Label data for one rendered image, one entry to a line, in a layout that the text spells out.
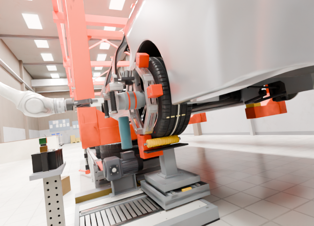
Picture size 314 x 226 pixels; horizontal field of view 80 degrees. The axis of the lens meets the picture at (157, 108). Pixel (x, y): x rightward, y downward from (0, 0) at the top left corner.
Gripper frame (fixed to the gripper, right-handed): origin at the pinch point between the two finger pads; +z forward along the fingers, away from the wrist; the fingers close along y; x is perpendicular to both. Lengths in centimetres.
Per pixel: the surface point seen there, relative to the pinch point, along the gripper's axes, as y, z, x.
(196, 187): 7, 56, -67
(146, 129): -2.0, 28.6, -21.5
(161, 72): 13.5, 39.6, 14.6
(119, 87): 2.6, 12.7, 8.6
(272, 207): 32, 95, -83
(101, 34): -255, 49, 181
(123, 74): 2.1, 16.5, 17.5
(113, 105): 1.8, 7.3, -3.3
